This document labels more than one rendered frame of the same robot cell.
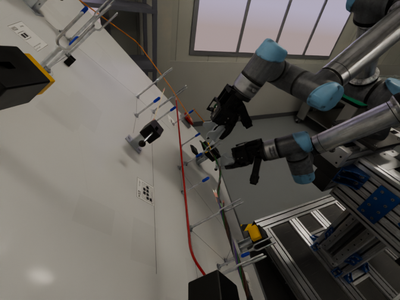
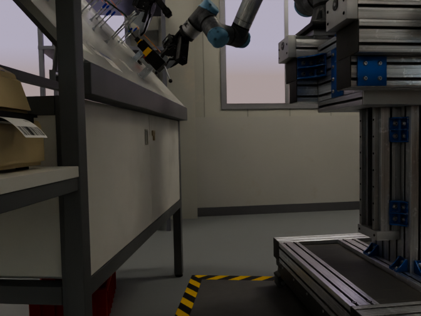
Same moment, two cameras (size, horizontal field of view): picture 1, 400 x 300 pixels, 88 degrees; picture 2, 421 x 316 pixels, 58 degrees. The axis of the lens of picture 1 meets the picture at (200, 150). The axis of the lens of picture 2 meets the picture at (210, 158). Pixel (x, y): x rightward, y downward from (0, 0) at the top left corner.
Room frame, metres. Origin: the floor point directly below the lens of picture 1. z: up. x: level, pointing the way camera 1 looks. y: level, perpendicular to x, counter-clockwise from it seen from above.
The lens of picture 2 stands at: (-0.81, -0.93, 0.70)
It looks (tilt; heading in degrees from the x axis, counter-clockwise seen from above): 3 degrees down; 23
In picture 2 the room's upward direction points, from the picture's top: 1 degrees counter-clockwise
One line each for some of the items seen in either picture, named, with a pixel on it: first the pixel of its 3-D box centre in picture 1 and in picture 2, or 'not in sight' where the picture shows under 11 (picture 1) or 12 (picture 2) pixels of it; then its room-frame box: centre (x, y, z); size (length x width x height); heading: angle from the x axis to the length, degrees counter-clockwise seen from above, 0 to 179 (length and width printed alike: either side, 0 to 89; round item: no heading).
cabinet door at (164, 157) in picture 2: not in sight; (166, 163); (0.63, -0.12, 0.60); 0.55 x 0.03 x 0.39; 17
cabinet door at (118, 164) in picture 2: not in sight; (123, 177); (0.11, -0.27, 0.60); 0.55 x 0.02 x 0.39; 17
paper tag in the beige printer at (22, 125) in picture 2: not in sight; (21, 127); (-0.40, -0.47, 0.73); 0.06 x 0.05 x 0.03; 20
